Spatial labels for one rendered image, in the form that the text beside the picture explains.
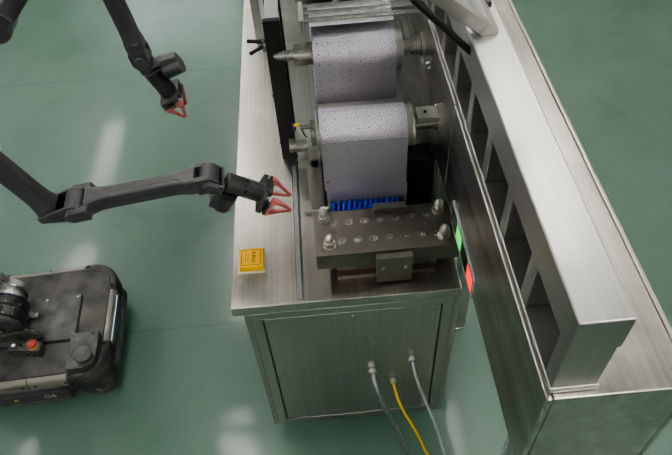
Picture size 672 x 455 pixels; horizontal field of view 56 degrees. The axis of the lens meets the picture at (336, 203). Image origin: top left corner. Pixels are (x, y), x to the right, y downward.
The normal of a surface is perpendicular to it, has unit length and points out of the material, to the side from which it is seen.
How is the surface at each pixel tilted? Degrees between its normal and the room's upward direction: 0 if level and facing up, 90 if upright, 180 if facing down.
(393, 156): 90
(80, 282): 0
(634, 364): 0
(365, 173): 90
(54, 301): 0
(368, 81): 92
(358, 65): 92
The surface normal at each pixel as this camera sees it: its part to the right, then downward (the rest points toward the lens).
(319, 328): 0.07, 0.74
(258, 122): -0.05, -0.67
